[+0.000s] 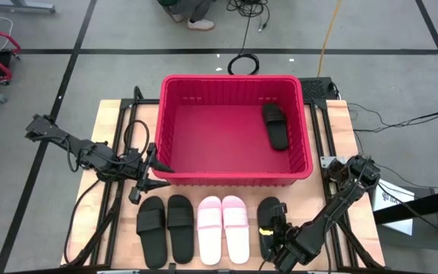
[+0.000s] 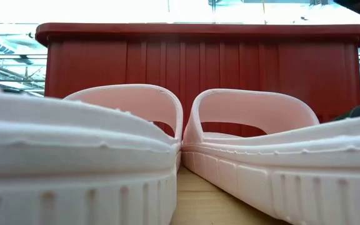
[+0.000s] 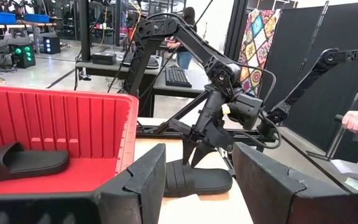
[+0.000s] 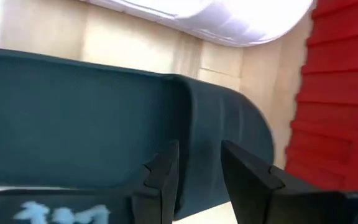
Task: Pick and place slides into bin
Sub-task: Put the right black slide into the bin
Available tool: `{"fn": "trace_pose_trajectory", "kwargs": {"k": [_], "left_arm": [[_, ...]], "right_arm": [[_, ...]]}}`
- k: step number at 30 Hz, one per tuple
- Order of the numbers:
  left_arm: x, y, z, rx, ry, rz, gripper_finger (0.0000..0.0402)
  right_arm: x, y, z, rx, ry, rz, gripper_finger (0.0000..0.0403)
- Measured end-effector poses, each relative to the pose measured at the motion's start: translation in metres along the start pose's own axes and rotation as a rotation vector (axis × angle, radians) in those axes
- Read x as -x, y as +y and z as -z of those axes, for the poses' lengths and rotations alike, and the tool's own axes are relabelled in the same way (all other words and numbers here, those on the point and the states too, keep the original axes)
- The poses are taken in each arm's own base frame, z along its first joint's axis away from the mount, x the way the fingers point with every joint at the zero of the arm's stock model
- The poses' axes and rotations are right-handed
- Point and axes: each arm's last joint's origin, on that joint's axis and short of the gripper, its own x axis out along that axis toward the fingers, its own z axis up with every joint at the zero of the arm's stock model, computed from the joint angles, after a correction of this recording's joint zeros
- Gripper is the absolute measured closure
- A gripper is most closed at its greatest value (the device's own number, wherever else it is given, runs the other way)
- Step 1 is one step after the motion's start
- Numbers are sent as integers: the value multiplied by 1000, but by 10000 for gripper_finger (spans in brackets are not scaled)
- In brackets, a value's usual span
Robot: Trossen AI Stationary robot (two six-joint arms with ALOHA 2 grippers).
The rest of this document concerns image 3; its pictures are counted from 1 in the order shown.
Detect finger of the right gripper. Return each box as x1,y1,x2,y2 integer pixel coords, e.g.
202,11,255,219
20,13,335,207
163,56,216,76
190,145,218,169
181,138,199,166

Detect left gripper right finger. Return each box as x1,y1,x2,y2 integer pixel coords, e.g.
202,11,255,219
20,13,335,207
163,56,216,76
232,142,351,224

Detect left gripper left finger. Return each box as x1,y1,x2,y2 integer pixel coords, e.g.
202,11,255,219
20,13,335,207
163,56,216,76
94,142,167,224

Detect black rubber slide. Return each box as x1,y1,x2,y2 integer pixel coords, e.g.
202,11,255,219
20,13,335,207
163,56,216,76
0,141,70,184
163,158,233,198

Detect red plastic bin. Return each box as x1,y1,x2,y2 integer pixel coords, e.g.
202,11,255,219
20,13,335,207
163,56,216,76
0,84,140,200

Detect black desk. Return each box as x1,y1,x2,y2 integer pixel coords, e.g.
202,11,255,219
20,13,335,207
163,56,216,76
75,54,164,94
152,67,213,100

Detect black keyboard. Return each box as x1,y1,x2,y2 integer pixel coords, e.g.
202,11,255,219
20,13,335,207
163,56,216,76
165,65,193,88

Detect person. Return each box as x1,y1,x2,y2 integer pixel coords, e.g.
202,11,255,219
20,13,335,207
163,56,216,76
166,6,198,71

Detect black laptop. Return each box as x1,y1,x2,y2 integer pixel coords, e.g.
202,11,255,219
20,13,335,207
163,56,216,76
121,52,163,70

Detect white printed sheet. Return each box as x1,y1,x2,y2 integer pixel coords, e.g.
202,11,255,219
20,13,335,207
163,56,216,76
331,158,358,194

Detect colourful patchwork quilt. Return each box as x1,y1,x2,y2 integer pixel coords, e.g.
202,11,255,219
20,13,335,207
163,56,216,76
237,8,282,97

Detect small black box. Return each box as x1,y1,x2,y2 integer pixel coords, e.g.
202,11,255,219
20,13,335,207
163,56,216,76
91,52,117,65

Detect black pillar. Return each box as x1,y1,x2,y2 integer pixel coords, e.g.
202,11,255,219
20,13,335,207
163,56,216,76
78,0,91,62

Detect black partition panel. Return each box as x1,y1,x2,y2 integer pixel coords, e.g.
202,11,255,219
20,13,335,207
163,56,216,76
258,0,358,187

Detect black tower white lights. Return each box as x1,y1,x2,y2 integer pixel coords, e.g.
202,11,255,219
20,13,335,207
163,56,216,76
43,36,62,55

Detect computer tower green lights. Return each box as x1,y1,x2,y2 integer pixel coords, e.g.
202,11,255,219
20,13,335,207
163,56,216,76
9,42,37,69

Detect wooden workbench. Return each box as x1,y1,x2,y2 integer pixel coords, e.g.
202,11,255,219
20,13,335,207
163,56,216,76
0,21,57,57

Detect black aluminium frame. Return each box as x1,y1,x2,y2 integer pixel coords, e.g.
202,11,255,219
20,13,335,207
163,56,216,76
135,90,291,175

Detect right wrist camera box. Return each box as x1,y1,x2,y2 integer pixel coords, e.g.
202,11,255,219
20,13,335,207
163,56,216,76
227,92,264,131

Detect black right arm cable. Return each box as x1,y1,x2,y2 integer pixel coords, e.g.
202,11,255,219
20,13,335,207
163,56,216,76
228,62,283,150

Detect black metal post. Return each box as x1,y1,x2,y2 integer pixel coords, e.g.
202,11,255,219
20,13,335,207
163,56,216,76
224,0,249,62

